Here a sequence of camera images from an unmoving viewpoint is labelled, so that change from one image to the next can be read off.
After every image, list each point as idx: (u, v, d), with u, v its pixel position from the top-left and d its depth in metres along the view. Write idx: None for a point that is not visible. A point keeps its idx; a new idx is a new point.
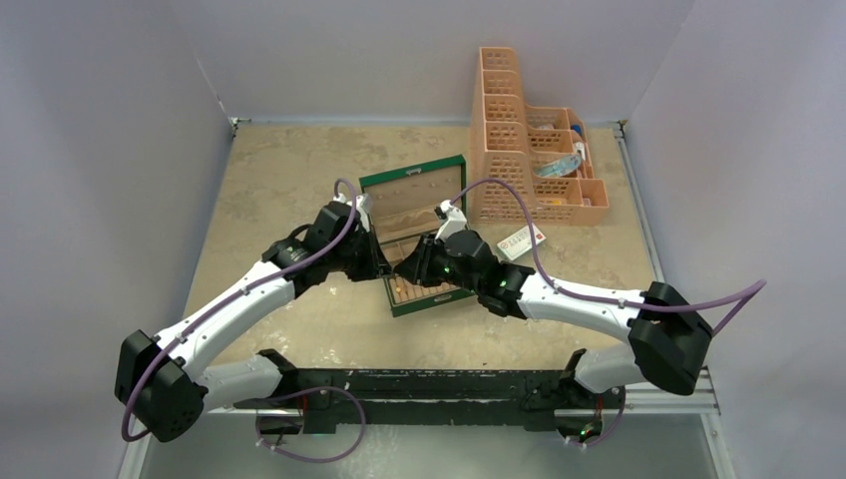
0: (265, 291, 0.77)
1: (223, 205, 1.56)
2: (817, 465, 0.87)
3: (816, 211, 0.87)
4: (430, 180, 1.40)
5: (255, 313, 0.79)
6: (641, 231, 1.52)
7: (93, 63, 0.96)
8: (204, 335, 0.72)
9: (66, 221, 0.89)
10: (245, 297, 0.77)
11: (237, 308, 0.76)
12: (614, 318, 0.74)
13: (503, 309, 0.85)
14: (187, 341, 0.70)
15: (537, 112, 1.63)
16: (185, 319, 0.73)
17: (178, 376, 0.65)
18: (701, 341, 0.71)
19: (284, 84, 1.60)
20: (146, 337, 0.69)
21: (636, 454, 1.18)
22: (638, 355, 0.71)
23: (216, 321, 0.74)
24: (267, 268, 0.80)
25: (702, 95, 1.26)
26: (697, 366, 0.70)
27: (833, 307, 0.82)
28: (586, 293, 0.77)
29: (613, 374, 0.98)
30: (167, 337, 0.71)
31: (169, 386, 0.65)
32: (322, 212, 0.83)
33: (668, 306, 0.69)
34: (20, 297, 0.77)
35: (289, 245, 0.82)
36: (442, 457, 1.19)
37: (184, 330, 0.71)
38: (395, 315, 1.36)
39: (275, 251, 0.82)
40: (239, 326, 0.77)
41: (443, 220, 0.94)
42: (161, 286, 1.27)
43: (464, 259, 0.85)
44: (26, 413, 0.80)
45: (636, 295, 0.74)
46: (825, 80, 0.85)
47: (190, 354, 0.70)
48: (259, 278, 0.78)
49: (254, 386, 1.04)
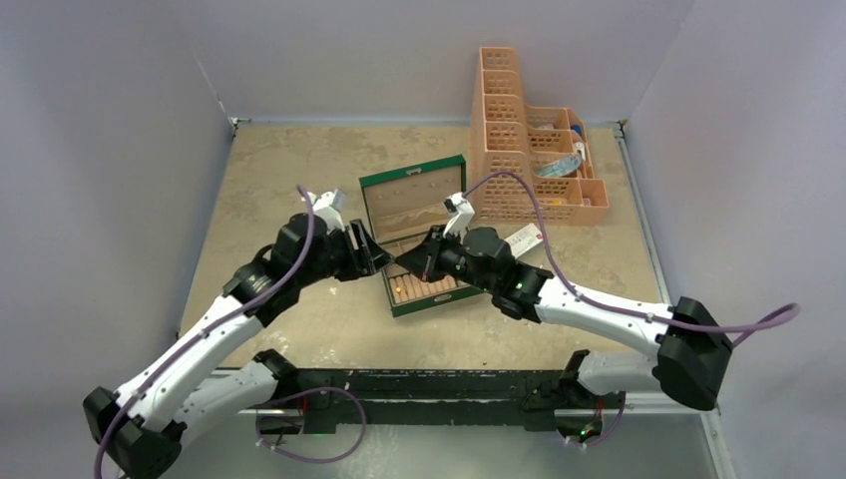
0: (226, 332, 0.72)
1: (223, 205, 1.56)
2: (816, 465, 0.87)
3: (816, 211, 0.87)
4: (429, 180, 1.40)
5: (222, 352, 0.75)
6: (641, 231, 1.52)
7: (92, 62, 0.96)
8: (162, 388, 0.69)
9: (66, 221, 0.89)
10: (207, 340, 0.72)
11: (198, 352, 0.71)
12: (639, 332, 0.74)
13: (517, 311, 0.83)
14: (145, 396, 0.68)
15: (537, 112, 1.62)
16: (143, 372, 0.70)
17: (138, 436, 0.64)
18: (724, 357, 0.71)
19: (284, 84, 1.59)
20: (105, 396, 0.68)
21: (636, 454, 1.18)
22: (661, 370, 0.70)
23: (177, 370, 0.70)
24: (228, 302, 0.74)
25: (702, 95, 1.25)
26: (718, 383, 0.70)
27: (834, 307, 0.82)
28: (611, 304, 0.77)
29: (621, 381, 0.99)
30: (125, 393, 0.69)
31: (129, 446, 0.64)
32: (282, 233, 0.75)
33: (697, 324, 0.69)
34: (19, 297, 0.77)
35: (251, 273, 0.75)
36: (442, 457, 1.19)
37: (141, 385, 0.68)
38: (395, 315, 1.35)
39: (236, 282, 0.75)
40: (205, 367, 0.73)
41: (454, 214, 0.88)
42: (161, 286, 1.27)
43: (482, 260, 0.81)
44: (25, 413, 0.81)
45: (664, 309, 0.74)
46: (827, 80, 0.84)
47: (149, 409, 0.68)
48: (217, 318, 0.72)
49: (246, 398, 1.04)
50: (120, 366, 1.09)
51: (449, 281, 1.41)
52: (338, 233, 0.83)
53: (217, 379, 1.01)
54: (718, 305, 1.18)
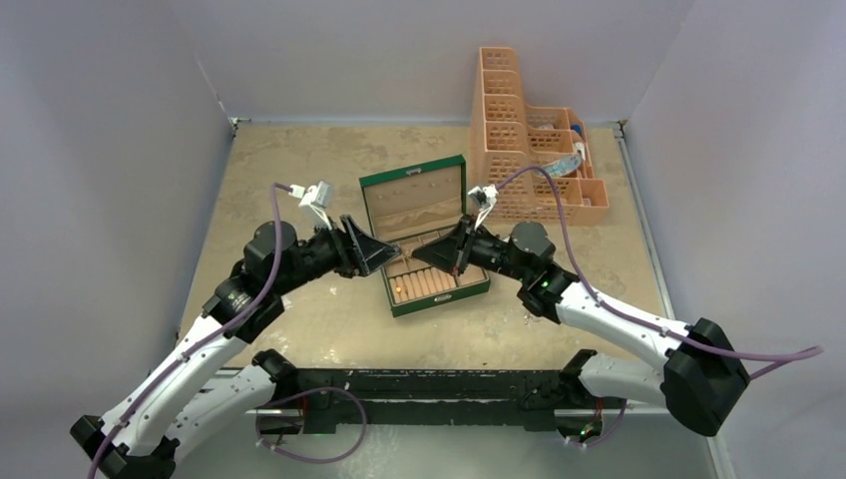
0: (207, 355, 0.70)
1: (224, 205, 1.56)
2: (816, 465, 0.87)
3: (816, 211, 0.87)
4: (429, 180, 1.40)
5: (207, 374, 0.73)
6: (641, 231, 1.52)
7: (91, 63, 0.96)
8: (145, 414, 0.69)
9: (66, 222, 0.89)
10: (188, 363, 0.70)
11: (180, 377, 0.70)
12: (651, 345, 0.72)
13: (540, 309, 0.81)
14: (129, 423, 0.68)
15: (537, 112, 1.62)
16: (127, 399, 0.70)
17: (121, 466, 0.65)
18: (738, 386, 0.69)
19: (284, 84, 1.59)
20: (90, 425, 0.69)
21: (636, 453, 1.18)
22: (668, 385, 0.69)
23: (159, 396, 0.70)
24: (207, 324, 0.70)
25: (703, 95, 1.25)
26: (726, 409, 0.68)
27: (833, 307, 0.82)
28: (629, 314, 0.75)
29: (619, 386, 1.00)
30: (111, 421, 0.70)
31: (115, 475, 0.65)
32: (249, 249, 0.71)
33: (712, 346, 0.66)
34: (20, 297, 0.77)
35: (229, 291, 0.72)
36: (442, 457, 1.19)
37: (124, 413, 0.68)
38: (395, 314, 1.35)
39: (215, 302, 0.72)
40: (190, 390, 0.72)
41: (484, 207, 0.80)
42: (162, 286, 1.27)
43: (525, 255, 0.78)
44: (26, 413, 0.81)
45: (680, 327, 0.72)
46: (827, 80, 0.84)
47: (133, 437, 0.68)
48: (196, 342, 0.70)
49: (244, 403, 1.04)
50: (121, 366, 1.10)
51: (448, 280, 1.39)
52: (324, 231, 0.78)
53: (212, 388, 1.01)
54: (718, 305, 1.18)
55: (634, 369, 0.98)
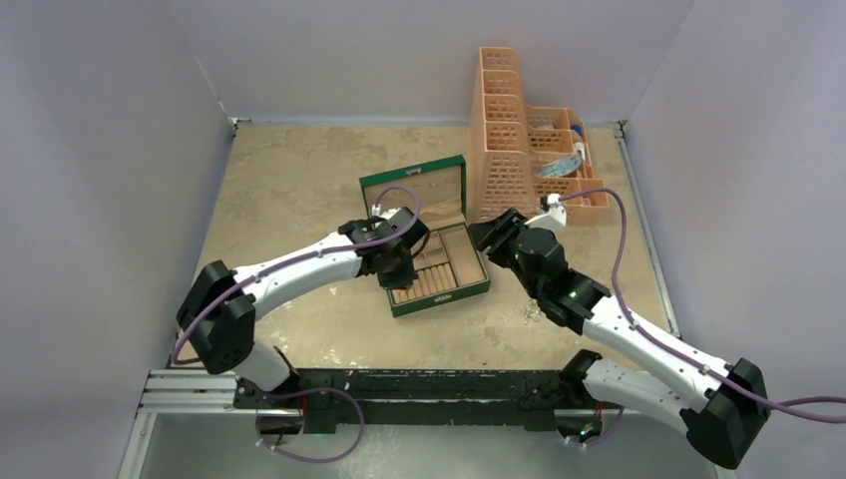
0: (335, 259, 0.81)
1: (223, 205, 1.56)
2: (817, 467, 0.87)
3: (815, 209, 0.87)
4: (429, 180, 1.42)
5: (317, 277, 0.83)
6: (641, 232, 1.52)
7: (92, 62, 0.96)
8: (274, 280, 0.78)
9: (64, 222, 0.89)
10: (318, 259, 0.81)
11: (308, 264, 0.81)
12: (690, 381, 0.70)
13: (563, 318, 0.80)
14: (260, 281, 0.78)
15: (537, 112, 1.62)
16: (261, 263, 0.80)
17: (245, 311, 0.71)
18: (760, 423, 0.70)
19: (284, 84, 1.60)
20: (224, 269, 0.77)
21: (634, 455, 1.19)
22: (698, 419, 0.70)
23: (288, 270, 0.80)
24: (340, 239, 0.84)
25: (703, 95, 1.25)
26: (745, 444, 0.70)
27: (832, 307, 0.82)
28: (667, 344, 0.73)
29: (634, 399, 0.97)
30: (242, 274, 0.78)
31: (233, 317, 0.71)
32: (400, 210, 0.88)
33: (752, 392, 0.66)
34: (20, 296, 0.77)
35: (364, 227, 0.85)
36: (441, 457, 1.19)
37: (259, 270, 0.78)
38: (395, 314, 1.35)
39: (350, 229, 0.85)
40: (305, 282, 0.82)
41: (544, 212, 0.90)
42: (161, 285, 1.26)
43: (534, 258, 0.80)
44: (27, 414, 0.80)
45: (720, 366, 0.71)
46: (829, 79, 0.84)
47: (259, 293, 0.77)
48: (333, 245, 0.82)
49: (267, 372, 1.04)
50: (122, 364, 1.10)
51: (449, 280, 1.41)
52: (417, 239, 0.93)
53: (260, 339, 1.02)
54: (718, 305, 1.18)
55: (651, 386, 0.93)
